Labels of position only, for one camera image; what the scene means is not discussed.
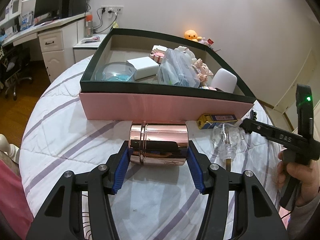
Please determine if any orange octopus plush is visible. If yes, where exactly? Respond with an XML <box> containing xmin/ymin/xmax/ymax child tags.
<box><xmin>184</xmin><ymin>30</ymin><xmax>202</xmax><ymax>42</ymax></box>

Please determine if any blue yellow snack bag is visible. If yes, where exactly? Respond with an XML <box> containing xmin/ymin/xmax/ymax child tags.
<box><xmin>112</xmin><ymin>22</ymin><xmax>119</xmax><ymax>29</ymax></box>

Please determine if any white bedside cabinet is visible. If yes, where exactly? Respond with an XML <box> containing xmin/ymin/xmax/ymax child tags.
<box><xmin>73</xmin><ymin>34</ymin><xmax>107</xmax><ymax>63</ymax></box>

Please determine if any black computer monitor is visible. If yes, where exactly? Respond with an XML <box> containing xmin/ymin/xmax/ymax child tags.
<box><xmin>34</xmin><ymin>0</ymin><xmax>59</xmax><ymax>25</ymax></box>

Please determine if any pink blanket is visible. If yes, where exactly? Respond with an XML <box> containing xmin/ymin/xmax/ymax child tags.
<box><xmin>1</xmin><ymin>160</ymin><xmax>34</xmax><ymax>239</ymax></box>

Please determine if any pink box with black rim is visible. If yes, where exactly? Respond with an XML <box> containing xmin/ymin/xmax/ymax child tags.
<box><xmin>79</xmin><ymin>28</ymin><xmax>256</xmax><ymax>122</ymax></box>

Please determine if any red cartoon storage box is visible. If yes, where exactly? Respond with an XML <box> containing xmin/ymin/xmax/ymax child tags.
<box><xmin>205</xmin><ymin>38</ymin><xmax>220</xmax><ymax>52</ymax></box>

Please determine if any white power adapter block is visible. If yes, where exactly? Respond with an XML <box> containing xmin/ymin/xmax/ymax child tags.
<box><xmin>127</xmin><ymin>57</ymin><xmax>159</xmax><ymax>80</ymax></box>

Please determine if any white bed post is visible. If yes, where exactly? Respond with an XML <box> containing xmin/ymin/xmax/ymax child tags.
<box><xmin>0</xmin><ymin>134</ymin><xmax>20</xmax><ymax>164</ymax></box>

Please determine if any rose gold metallic cylinder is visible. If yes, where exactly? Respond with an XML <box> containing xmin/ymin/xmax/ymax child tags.
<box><xmin>129</xmin><ymin>123</ymin><xmax>189</xmax><ymax>166</ymax></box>

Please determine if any blue heart-shaped clear dish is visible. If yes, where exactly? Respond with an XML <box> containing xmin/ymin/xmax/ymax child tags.
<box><xmin>94</xmin><ymin>62</ymin><xmax>136</xmax><ymax>82</ymax></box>

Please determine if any white desk with drawers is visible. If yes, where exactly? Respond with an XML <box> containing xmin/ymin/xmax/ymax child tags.
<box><xmin>3</xmin><ymin>13</ymin><xmax>85</xmax><ymax>82</ymax></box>

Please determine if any white plastic figure toy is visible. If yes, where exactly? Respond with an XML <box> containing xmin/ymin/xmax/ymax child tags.
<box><xmin>174</xmin><ymin>46</ymin><xmax>197</xmax><ymax>64</ymax></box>

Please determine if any white wall cabinet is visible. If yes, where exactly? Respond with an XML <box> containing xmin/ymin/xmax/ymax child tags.
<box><xmin>1</xmin><ymin>0</ymin><xmax>22</xmax><ymax>24</ymax></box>

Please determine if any pink block toy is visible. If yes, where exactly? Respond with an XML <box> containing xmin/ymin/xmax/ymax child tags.
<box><xmin>149</xmin><ymin>45</ymin><xmax>167</xmax><ymax>64</ymax></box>

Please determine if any clear glass bulb bottle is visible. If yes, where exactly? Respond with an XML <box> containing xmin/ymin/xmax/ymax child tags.
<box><xmin>213</xmin><ymin>122</ymin><xmax>244</xmax><ymax>171</ymax></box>

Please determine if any orange-capped water bottle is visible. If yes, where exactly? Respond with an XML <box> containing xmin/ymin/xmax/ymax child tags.
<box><xmin>85</xmin><ymin>14</ymin><xmax>93</xmax><ymax>37</ymax></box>

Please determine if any clear plastic pack of items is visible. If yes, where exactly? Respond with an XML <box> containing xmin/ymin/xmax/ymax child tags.
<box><xmin>157</xmin><ymin>48</ymin><xmax>200</xmax><ymax>88</ymax></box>

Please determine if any striped white quilt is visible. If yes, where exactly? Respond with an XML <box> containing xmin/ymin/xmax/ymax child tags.
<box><xmin>20</xmin><ymin>59</ymin><xmax>287</xmax><ymax>239</ymax></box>

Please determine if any white rounded speaker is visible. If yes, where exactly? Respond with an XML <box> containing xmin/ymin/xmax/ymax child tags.
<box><xmin>210</xmin><ymin>68</ymin><xmax>238</xmax><ymax>93</ymax></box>

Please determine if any small pink-haired doll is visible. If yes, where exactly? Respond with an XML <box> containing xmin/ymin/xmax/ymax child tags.
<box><xmin>191</xmin><ymin>59</ymin><xmax>213</xmax><ymax>86</ymax></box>

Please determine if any wall power strip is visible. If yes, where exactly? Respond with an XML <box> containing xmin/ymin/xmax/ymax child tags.
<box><xmin>101</xmin><ymin>5</ymin><xmax>124</xmax><ymax>14</ymax></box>

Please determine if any person's right hand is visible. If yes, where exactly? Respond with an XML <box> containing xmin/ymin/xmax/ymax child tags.
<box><xmin>277</xmin><ymin>151</ymin><xmax>319</xmax><ymax>207</ymax></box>

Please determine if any black office chair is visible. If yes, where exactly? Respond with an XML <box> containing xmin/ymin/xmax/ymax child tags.
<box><xmin>1</xmin><ymin>45</ymin><xmax>33</xmax><ymax>101</ymax></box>

